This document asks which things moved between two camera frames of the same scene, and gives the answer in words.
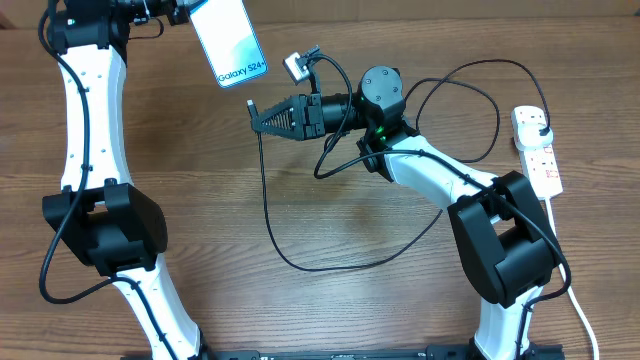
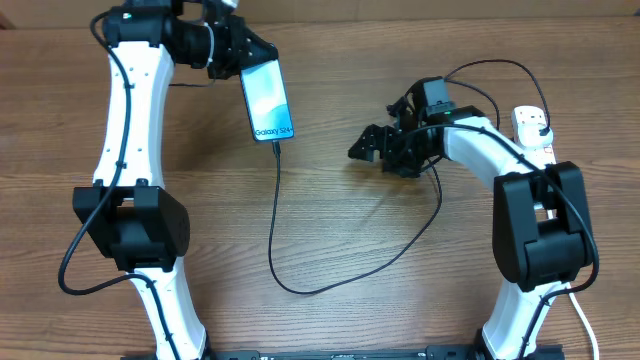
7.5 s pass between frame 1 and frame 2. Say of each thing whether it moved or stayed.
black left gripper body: moved
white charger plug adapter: stayed
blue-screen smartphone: moved
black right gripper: moved
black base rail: stayed
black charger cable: moved
